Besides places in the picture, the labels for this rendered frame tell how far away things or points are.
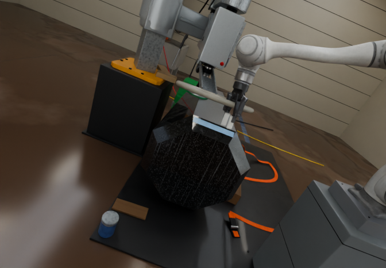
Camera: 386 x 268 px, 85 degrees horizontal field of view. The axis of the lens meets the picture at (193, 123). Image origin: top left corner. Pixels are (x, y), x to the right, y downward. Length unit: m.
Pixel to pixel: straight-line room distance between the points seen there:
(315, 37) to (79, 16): 6.86
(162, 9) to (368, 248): 2.02
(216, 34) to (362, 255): 1.57
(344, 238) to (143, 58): 1.92
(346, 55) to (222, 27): 0.97
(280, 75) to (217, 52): 5.35
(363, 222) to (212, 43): 1.43
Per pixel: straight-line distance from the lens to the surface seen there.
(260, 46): 0.89
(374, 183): 1.40
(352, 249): 1.33
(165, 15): 2.05
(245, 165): 1.64
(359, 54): 1.12
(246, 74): 1.05
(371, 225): 1.34
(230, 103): 1.06
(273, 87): 7.08
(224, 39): 1.80
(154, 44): 2.14
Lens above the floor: 1.32
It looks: 23 degrees down
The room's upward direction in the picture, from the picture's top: 23 degrees clockwise
